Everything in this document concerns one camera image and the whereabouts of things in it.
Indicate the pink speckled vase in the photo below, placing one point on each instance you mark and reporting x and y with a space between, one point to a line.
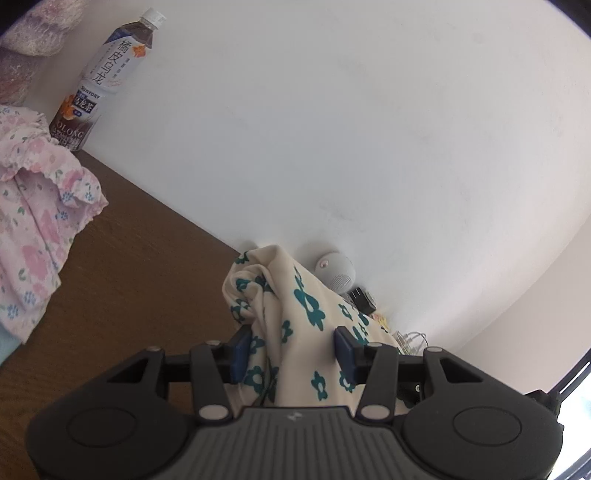
27 37

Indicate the cream teal-flower garment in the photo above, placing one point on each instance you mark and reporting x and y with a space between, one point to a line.
279 277

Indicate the light blue cloth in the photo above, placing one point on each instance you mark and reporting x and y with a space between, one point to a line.
7 348

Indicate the tea bottle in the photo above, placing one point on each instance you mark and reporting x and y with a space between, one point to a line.
106 69

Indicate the white robot speaker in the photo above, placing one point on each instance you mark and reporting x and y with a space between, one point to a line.
339 270

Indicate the pink floral baby garment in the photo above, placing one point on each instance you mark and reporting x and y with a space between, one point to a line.
37 207

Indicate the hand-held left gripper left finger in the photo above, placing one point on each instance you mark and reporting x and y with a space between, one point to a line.
241 353

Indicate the black charger adapter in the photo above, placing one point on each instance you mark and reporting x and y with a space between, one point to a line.
362 300

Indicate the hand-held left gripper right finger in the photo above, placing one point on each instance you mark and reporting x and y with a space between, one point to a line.
345 355

